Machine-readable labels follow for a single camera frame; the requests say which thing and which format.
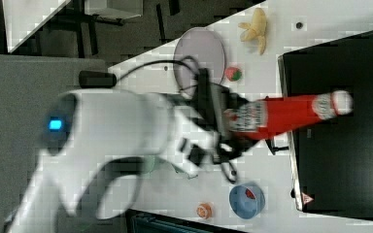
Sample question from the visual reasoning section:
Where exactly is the red ketchup bottle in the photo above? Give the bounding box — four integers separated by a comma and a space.
223, 90, 354, 140

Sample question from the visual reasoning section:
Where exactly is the yellow peeled toy banana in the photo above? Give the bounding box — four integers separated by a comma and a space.
238, 8, 267, 55

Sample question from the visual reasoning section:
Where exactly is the silver toaster oven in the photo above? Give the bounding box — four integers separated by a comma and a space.
278, 30, 373, 220

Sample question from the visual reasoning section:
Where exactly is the blue cup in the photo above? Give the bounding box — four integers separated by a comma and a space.
229, 182, 265, 219

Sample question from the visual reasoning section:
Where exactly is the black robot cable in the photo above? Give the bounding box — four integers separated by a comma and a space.
116, 55, 241, 184

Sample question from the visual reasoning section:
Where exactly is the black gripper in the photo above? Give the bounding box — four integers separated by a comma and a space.
191, 68, 258, 164

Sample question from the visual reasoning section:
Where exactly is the green mug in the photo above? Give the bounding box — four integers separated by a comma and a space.
143, 156, 197, 180

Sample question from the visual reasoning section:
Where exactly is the red toy fruit in cup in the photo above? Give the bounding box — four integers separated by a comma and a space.
246, 188, 255, 199

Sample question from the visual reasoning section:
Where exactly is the grey round plate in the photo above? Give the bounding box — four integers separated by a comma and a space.
173, 27, 226, 98

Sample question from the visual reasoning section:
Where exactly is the orange slice toy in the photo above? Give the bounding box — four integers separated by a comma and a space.
196, 203, 213, 219

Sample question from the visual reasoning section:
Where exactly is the red toy strawberry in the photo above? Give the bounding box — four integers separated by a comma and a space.
224, 67, 242, 82

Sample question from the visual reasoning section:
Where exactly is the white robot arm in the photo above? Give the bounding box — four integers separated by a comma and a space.
5, 68, 255, 233

